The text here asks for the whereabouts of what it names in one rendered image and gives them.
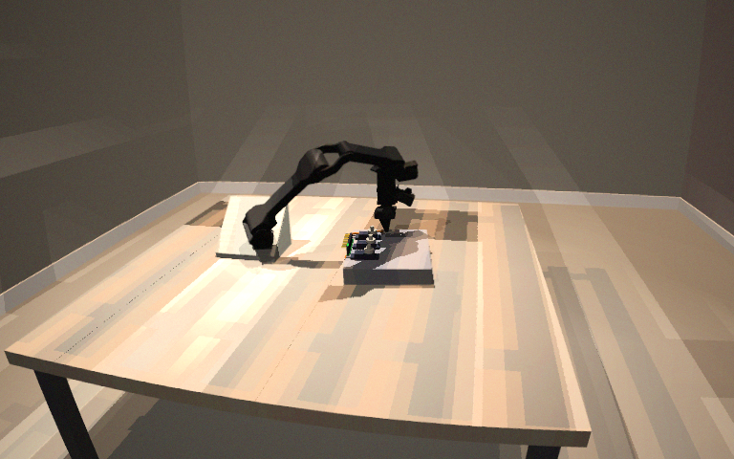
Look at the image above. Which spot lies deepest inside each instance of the black pin header strip with green band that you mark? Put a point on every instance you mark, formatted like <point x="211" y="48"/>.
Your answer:
<point x="349" y="244"/>

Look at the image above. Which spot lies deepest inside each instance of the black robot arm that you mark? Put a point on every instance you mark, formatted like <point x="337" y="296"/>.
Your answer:
<point x="312" y="168"/>

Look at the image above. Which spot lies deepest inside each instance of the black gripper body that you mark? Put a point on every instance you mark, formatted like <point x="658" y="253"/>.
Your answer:
<point x="385" y="200"/>

